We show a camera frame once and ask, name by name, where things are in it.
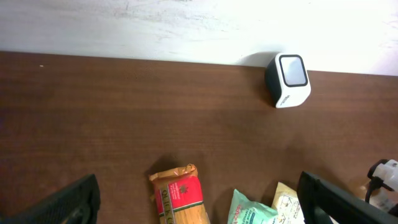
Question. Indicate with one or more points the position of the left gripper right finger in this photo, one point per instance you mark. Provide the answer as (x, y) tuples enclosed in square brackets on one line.
[(322, 202)]

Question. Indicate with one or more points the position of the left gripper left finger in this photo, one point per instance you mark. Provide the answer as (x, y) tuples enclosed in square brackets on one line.
[(77, 203)]

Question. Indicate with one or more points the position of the yellow white snack bag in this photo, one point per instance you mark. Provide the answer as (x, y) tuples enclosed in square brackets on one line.
[(287, 205)]

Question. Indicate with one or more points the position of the light blue wipes packet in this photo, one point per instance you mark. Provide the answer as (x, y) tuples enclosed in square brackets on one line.
[(244, 211)]

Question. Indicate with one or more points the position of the red spaghetti pasta packet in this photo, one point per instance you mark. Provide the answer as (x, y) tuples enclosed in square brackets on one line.
[(178, 196)]

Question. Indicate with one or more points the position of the white barcode scanner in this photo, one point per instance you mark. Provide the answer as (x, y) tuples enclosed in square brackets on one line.
[(287, 80)]

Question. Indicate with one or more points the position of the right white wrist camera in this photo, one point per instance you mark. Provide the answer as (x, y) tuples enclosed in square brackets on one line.
[(383, 174)]

